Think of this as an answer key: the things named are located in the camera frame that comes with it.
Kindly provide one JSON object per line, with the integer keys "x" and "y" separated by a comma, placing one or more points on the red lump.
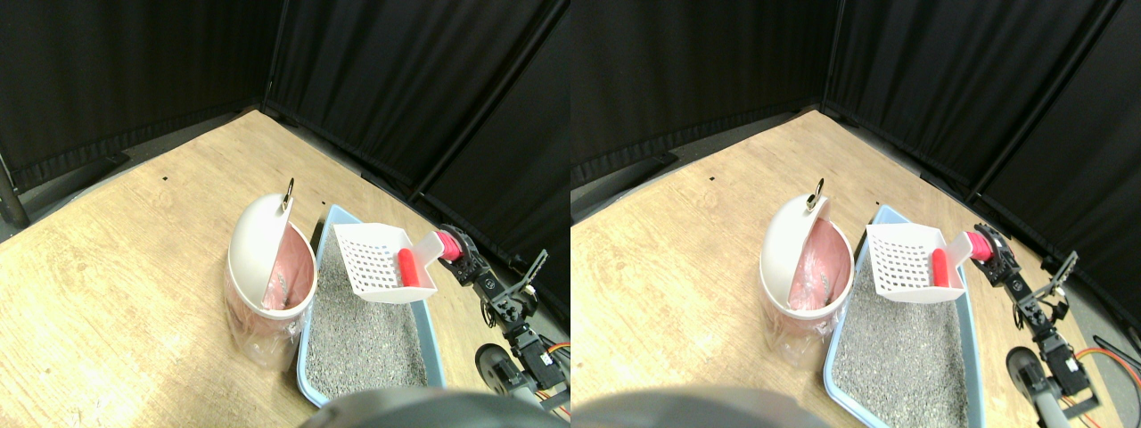
{"x": 940, "y": 267}
{"x": 408, "y": 267}

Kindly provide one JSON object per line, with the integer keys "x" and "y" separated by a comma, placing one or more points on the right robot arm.
{"x": 526, "y": 352}
{"x": 1056, "y": 366}

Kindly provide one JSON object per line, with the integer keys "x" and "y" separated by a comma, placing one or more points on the blue litter tray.
{"x": 365, "y": 348}
{"x": 900, "y": 357}

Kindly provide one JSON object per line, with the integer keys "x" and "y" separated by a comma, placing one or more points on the black curtain stand pole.
{"x": 274, "y": 53}
{"x": 831, "y": 53}
{"x": 1043, "y": 98}
{"x": 481, "y": 98}

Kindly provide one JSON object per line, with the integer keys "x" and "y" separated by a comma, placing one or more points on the black curtain stand foot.
{"x": 109, "y": 161}
{"x": 651, "y": 163}

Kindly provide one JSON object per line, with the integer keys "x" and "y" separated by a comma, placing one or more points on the white bin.
{"x": 254, "y": 241}
{"x": 789, "y": 241}

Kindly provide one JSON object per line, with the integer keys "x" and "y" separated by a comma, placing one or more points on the grey curtain stand pole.
{"x": 12, "y": 201}

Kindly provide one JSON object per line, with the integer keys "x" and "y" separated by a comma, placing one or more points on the black bracket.
{"x": 1054, "y": 278}
{"x": 521, "y": 276}

